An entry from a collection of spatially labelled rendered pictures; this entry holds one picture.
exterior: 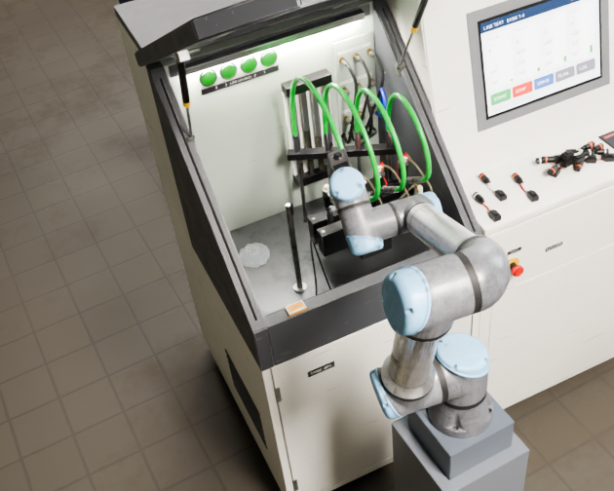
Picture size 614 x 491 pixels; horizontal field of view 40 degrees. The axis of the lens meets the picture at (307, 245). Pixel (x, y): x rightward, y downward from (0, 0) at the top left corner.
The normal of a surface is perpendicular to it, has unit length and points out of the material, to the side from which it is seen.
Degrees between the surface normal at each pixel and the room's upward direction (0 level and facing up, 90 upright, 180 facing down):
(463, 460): 90
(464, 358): 7
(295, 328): 90
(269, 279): 0
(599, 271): 90
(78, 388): 0
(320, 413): 90
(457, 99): 76
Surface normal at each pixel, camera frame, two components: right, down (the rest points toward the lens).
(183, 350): -0.10, -0.73
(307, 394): 0.42, 0.58
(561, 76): 0.39, 0.40
